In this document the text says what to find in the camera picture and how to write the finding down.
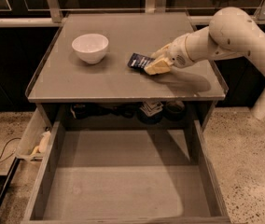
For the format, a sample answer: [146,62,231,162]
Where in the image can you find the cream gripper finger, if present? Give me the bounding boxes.
[151,44,171,59]
[144,56,173,76]

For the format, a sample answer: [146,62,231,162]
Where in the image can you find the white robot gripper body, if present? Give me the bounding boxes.
[167,33,196,69]

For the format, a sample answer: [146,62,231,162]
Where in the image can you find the dark blue rxbar wrapper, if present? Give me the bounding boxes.
[127,53,154,70]

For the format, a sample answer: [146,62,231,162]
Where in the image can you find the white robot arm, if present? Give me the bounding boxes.
[145,7,265,119]

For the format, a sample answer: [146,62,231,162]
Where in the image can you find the white packet under counter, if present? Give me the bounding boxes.
[140,102,163,117]

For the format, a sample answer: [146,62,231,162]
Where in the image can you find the dark round container under counter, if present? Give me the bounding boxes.
[163,101,186,121]

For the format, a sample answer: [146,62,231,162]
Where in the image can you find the grey cabinet with counter top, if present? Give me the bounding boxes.
[26,13,228,116]

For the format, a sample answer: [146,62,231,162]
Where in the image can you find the black object under counter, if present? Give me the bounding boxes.
[70,103,111,119]

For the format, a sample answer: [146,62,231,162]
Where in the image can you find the open grey wooden drawer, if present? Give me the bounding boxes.
[21,119,232,224]

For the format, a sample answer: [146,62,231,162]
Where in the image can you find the white ceramic bowl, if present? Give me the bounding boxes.
[72,34,109,64]

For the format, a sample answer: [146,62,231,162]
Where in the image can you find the cream items in side bin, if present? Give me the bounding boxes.
[31,131,50,156]

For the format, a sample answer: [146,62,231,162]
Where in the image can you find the black floor strip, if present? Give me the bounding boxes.
[0,158,20,208]

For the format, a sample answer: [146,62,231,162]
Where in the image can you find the metal rail frame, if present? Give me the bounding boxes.
[0,0,265,29]

